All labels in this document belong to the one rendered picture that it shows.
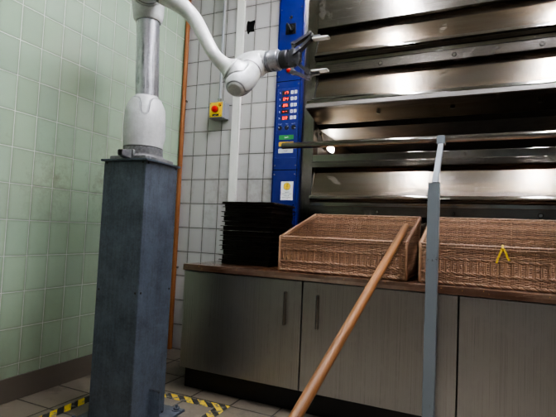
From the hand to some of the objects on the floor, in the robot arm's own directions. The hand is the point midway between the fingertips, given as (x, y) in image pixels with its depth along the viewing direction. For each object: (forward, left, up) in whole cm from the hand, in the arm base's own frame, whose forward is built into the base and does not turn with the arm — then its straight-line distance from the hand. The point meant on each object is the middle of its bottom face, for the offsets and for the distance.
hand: (326, 54), depth 182 cm
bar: (+35, +9, -148) cm, 152 cm away
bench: (+53, +30, -148) cm, 160 cm away
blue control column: (-35, +156, -148) cm, 218 cm away
